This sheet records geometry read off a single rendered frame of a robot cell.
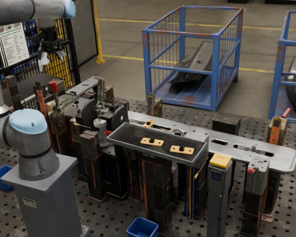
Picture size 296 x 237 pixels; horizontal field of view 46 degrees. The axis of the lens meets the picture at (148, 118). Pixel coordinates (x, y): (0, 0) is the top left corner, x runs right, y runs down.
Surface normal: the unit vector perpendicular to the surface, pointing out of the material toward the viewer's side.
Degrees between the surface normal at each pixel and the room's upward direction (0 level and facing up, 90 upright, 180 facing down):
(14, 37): 90
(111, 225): 0
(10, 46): 90
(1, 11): 93
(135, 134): 0
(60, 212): 90
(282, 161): 0
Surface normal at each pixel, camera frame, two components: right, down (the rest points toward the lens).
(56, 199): 0.92, 0.15
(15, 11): 0.71, 0.40
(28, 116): 0.07, -0.86
